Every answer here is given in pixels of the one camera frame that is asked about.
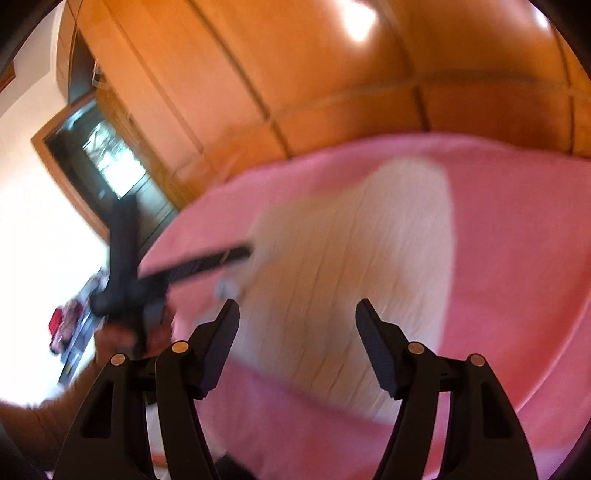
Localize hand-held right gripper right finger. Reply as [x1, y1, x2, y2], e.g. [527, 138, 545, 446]
[355, 298, 539, 480]

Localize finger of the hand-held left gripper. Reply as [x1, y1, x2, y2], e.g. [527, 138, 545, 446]
[109, 194, 140, 297]
[139, 242, 254, 297]

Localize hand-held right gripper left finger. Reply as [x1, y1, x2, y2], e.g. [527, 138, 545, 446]
[53, 298, 241, 480]

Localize white knit sweater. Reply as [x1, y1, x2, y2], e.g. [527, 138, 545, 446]
[203, 157, 458, 428]

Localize person's left forearm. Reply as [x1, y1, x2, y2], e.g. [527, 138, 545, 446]
[0, 357, 112, 462]

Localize person's left hand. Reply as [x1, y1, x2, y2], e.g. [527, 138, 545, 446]
[93, 299, 178, 366]

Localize dark glass panel door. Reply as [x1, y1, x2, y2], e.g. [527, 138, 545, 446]
[31, 99, 180, 241]

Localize red object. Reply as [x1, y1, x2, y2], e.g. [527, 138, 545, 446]
[50, 307, 69, 354]

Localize pink blanket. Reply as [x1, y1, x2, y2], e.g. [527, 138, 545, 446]
[139, 131, 591, 480]

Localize wooden wardrobe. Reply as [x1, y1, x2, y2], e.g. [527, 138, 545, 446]
[55, 0, 591, 217]

